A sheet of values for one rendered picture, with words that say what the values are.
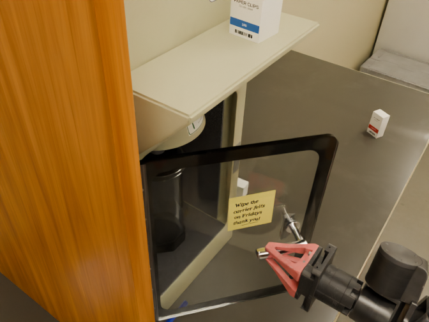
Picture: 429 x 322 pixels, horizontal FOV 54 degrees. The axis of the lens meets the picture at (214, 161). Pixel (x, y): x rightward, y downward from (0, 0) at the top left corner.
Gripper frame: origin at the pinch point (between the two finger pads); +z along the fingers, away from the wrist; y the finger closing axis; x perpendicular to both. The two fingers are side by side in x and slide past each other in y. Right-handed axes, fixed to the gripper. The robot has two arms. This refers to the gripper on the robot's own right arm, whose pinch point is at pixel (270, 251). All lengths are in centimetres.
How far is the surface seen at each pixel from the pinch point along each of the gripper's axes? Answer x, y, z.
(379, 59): -275, -87, 48
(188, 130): -3.4, 13.6, 19.5
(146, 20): 7.0, 35.9, 17.5
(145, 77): 10.5, 31.0, 14.9
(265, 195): -2.3, 9.0, 3.4
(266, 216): -2.9, 3.8, 2.9
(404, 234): -145, -120, -19
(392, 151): -77, -26, -4
